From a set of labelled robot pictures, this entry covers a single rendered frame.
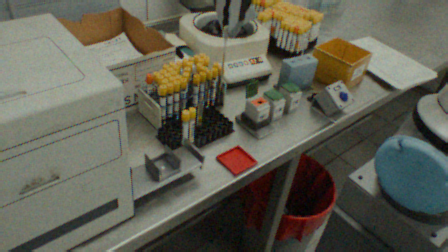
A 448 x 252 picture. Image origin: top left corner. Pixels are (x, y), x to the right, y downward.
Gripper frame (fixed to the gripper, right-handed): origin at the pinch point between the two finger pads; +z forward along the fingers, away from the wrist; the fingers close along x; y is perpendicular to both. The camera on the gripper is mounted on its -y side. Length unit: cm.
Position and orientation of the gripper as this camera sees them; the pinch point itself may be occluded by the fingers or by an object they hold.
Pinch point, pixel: (226, 32)
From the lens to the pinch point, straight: 76.4
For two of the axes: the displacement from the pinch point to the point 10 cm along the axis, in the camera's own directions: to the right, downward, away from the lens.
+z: -0.9, 7.8, 6.2
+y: 7.2, -3.8, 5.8
